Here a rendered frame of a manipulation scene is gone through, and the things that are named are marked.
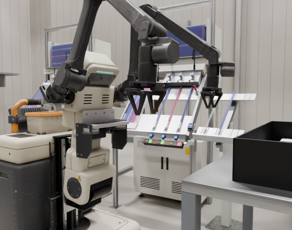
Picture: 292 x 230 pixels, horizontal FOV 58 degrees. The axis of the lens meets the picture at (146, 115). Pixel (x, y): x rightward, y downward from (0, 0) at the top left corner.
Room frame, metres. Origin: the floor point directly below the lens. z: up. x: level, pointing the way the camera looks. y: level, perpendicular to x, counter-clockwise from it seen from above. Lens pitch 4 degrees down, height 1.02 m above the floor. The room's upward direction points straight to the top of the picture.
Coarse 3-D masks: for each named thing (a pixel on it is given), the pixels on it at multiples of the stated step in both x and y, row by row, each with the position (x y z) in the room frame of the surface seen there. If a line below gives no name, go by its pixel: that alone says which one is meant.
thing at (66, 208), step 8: (96, 184) 1.28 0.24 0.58; (104, 184) 1.33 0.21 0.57; (96, 192) 1.26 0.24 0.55; (104, 192) 1.32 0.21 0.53; (64, 200) 1.36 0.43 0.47; (96, 200) 1.36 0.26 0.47; (64, 208) 1.35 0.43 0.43; (72, 208) 1.40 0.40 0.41; (80, 208) 1.30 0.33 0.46; (88, 208) 1.32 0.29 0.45
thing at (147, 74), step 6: (138, 66) 0.81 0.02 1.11; (144, 66) 0.79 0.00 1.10; (150, 66) 0.79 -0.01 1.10; (156, 66) 0.81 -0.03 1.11; (138, 72) 0.81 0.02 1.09; (144, 72) 0.79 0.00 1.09; (150, 72) 0.79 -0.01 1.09; (156, 72) 0.81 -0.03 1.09; (138, 78) 0.81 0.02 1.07; (144, 78) 0.79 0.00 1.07; (150, 78) 0.79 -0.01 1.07; (132, 84) 0.78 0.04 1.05; (144, 84) 0.76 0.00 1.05; (150, 84) 0.78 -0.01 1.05; (162, 84) 0.83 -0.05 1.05
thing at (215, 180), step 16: (224, 160) 0.89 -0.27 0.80; (192, 176) 0.71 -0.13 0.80; (208, 176) 0.71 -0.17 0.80; (224, 176) 0.71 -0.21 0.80; (192, 192) 0.66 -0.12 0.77; (208, 192) 0.64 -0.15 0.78; (224, 192) 0.61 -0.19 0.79; (240, 192) 0.59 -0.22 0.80; (256, 192) 0.59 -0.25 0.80; (272, 192) 0.59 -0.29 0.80; (288, 192) 0.59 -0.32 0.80; (192, 208) 0.66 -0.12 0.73; (272, 208) 0.56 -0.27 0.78; (288, 208) 0.54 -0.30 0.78; (192, 224) 0.66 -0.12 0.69
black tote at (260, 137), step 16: (256, 128) 0.87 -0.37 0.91; (272, 128) 1.13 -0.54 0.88; (288, 128) 1.10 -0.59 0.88; (240, 144) 0.66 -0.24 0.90; (256, 144) 0.64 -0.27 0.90; (272, 144) 0.62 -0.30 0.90; (288, 144) 0.60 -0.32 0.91; (240, 160) 0.66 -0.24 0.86; (256, 160) 0.64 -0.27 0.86; (272, 160) 0.62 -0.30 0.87; (288, 160) 0.60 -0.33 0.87; (240, 176) 0.66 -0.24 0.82; (256, 176) 0.63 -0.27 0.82; (272, 176) 0.62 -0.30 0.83; (288, 176) 0.60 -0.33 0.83
